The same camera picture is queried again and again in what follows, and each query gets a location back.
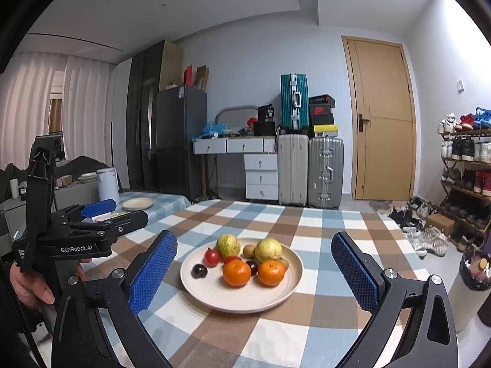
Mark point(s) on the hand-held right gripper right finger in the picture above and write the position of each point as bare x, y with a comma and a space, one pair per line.
356, 272

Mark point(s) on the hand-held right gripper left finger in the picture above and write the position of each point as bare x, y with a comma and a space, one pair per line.
153, 272

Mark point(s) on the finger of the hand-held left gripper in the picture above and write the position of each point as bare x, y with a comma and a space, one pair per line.
99, 207
122, 222

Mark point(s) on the dark purple plum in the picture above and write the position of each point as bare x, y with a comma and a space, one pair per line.
200, 271
252, 266

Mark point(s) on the cream round plate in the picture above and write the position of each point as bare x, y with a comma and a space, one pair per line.
214, 295

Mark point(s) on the brown kiwi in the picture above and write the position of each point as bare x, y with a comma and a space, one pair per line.
284, 263
249, 252

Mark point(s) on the red tomato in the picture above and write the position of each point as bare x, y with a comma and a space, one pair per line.
211, 257
232, 259

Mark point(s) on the orange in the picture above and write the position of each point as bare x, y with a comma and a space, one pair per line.
236, 274
271, 273

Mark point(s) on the person's left hand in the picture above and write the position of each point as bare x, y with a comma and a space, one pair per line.
28, 285

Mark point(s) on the white cylindrical appliance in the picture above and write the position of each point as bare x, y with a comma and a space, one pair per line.
107, 186

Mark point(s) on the small cream plate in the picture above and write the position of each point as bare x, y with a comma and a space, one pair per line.
138, 203

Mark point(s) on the white bowl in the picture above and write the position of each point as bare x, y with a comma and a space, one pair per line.
87, 177

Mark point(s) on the pale blue checkered tablecloth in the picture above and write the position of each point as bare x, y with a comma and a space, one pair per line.
168, 207

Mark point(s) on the dark clothing pile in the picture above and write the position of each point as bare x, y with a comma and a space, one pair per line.
76, 165

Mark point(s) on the grey floor mat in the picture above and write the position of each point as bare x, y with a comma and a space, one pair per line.
381, 205

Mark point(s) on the pile of shoes on floor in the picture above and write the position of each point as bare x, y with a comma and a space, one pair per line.
422, 234

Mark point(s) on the wrinkled green guava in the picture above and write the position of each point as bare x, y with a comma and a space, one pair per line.
228, 245

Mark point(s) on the smooth yellow-green guava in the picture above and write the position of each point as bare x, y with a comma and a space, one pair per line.
268, 250

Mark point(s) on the white curtain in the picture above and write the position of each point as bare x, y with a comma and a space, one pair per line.
84, 115

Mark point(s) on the cardboard box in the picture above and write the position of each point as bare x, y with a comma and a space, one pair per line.
440, 224

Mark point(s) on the dark wardrobe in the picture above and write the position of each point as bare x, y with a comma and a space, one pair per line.
145, 122

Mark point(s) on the grey refrigerator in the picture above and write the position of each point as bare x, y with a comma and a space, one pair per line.
180, 142

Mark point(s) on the silver suitcase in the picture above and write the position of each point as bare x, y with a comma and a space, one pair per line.
326, 172

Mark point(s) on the white trash bin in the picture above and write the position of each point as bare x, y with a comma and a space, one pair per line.
466, 295

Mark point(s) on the beige suitcase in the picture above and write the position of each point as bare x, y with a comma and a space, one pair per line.
292, 168

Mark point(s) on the blue plastic bag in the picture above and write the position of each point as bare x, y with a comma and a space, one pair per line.
215, 130

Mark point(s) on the wooden shoe rack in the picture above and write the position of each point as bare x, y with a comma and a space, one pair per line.
460, 191

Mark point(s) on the purple bag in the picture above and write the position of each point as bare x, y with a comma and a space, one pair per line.
488, 243

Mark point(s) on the white desk with drawers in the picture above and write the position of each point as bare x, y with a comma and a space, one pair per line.
261, 176

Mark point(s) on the wooden door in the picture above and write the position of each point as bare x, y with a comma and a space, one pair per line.
383, 122

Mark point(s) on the arched desk mirror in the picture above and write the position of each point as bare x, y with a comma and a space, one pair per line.
236, 108

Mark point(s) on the rows of shoes on rack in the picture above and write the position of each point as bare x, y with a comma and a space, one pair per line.
466, 149

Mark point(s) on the folded brown cardboard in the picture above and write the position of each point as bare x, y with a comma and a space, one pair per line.
202, 78

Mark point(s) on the black bag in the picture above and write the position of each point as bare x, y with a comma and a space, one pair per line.
265, 120

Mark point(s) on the teal suitcase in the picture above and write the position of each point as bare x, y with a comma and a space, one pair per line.
294, 99

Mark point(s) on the white light switch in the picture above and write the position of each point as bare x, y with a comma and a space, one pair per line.
460, 85

